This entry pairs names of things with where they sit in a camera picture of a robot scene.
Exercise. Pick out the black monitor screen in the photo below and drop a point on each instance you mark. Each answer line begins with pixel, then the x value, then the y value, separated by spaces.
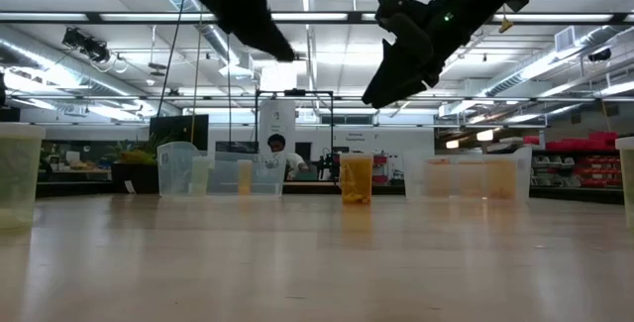
pixel 178 129

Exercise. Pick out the black background robot arm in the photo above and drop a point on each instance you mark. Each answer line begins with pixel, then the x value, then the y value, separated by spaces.
pixel 326 163

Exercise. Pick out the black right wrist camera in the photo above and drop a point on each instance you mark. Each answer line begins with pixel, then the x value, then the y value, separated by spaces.
pixel 406 30

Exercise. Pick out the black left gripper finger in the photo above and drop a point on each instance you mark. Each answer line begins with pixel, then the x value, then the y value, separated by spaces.
pixel 243 15

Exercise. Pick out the person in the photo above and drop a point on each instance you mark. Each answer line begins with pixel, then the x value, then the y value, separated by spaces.
pixel 276 141

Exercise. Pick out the black overhead frame beam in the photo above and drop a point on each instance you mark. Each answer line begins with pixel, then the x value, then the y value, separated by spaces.
pixel 93 17

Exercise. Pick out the red storage bins shelf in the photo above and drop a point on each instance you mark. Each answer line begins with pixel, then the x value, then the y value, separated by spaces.
pixel 569 146

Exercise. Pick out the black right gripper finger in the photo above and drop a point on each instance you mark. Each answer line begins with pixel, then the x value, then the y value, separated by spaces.
pixel 396 79

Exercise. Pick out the silver ceiling ventilation duct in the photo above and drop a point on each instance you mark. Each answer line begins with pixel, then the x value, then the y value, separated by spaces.
pixel 218 39

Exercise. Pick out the clear plastic bin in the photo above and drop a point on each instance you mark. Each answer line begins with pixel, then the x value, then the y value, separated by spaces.
pixel 415 178
pixel 173 168

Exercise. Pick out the small black ceiling fixture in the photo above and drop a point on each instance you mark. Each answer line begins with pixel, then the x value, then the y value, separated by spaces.
pixel 599 55

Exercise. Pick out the white column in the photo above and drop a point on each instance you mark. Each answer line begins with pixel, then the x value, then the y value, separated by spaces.
pixel 277 116

